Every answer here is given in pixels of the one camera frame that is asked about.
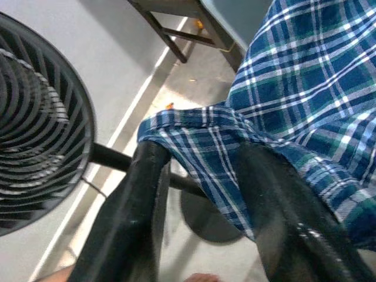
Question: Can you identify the black standing fan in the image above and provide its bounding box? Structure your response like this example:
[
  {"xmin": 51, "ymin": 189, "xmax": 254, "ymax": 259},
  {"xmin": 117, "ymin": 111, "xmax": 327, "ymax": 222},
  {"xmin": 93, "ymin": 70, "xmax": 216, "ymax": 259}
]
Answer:
[{"xmin": 0, "ymin": 11, "xmax": 244, "ymax": 244}]

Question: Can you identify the blue plaid shirt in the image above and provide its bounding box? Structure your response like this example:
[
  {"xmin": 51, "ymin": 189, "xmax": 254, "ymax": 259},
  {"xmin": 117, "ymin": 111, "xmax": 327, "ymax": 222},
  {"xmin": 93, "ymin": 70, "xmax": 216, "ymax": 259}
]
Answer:
[{"xmin": 137, "ymin": 0, "xmax": 376, "ymax": 250}]

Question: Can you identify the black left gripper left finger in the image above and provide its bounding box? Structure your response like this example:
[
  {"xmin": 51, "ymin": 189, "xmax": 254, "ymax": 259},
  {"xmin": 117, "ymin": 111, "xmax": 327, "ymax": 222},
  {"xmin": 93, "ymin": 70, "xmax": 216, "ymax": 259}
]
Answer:
[{"xmin": 69, "ymin": 140, "xmax": 173, "ymax": 282}]

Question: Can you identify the dark wooden chair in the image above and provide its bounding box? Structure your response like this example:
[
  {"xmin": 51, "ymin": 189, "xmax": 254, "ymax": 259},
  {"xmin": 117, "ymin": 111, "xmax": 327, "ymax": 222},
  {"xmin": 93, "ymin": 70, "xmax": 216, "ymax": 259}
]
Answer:
[{"xmin": 126, "ymin": 0, "xmax": 246, "ymax": 73}]

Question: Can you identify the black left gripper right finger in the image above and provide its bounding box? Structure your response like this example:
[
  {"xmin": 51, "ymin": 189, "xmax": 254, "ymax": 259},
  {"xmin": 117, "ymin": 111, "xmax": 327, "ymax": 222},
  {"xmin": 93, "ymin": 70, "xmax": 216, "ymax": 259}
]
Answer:
[{"xmin": 234, "ymin": 140, "xmax": 376, "ymax": 282}]

